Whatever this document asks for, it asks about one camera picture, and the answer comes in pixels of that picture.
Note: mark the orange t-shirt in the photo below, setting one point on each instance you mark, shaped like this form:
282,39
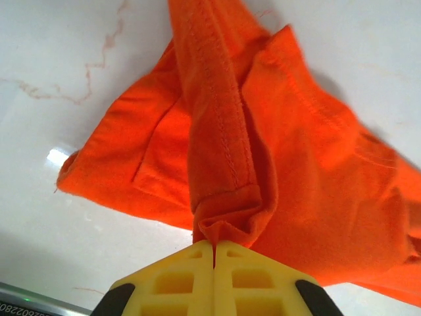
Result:
296,164

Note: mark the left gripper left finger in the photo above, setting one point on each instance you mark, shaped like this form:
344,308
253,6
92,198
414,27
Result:
171,279

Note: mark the long aluminium mounting rail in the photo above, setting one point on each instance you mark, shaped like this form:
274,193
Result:
33,301

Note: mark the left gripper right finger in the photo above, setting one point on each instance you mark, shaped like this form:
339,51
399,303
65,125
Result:
263,279

